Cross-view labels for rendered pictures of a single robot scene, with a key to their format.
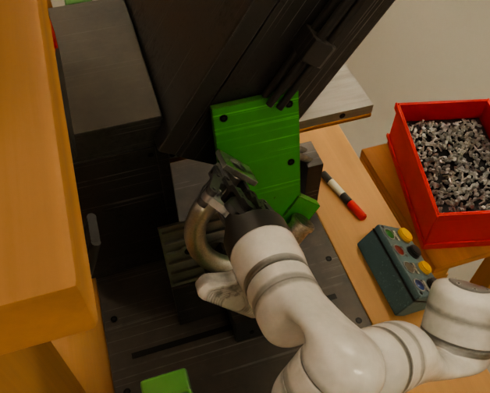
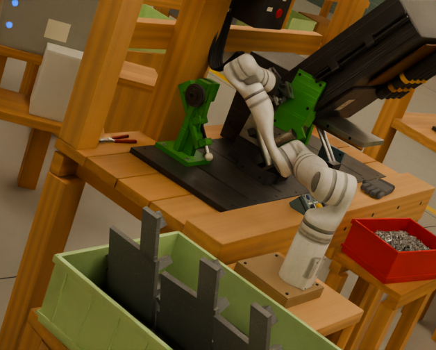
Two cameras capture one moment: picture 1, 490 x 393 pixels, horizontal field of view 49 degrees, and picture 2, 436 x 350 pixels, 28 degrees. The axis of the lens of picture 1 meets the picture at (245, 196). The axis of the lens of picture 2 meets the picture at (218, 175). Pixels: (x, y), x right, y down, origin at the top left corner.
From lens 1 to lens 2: 2.58 m
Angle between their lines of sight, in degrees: 49
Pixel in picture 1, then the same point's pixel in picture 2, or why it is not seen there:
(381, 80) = not seen: outside the picture
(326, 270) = (289, 191)
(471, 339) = (286, 147)
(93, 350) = not seen: hidden behind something
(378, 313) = (284, 201)
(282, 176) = (301, 112)
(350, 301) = (282, 195)
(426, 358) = (264, 101)
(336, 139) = (364, 201)
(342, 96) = (358, 137)
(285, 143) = (309, 99)
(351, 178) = not seen: hidden behind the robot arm
